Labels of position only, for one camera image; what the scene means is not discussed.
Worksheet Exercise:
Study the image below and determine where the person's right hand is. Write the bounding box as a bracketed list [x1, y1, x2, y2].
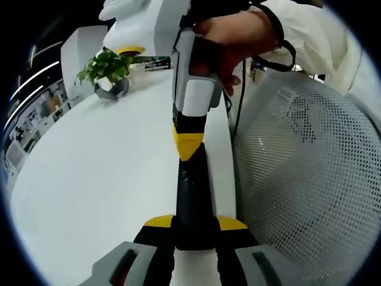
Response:
[193, 5, 282, 97]

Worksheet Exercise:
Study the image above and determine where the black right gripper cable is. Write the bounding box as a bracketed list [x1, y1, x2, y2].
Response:
[229, 40, 297, 138]

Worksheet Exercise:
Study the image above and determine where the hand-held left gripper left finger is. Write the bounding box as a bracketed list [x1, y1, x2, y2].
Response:
[86, 213, 176, 286]

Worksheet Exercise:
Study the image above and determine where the white plant pot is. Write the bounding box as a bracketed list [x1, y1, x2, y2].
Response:
[95, 76, 117, 91]

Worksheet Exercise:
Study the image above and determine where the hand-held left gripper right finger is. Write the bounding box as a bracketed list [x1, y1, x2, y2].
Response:
[216, 214, 298, 286]

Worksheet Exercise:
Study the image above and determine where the black wrist strap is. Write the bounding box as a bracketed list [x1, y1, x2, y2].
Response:
[255, 2, 284, 50]

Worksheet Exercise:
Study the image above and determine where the grey mesh chair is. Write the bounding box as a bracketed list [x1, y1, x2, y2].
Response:
[230, 70, 381, 286]

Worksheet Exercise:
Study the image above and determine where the green leafy plant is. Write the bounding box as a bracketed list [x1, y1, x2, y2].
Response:
[75, 47, 134, 88]

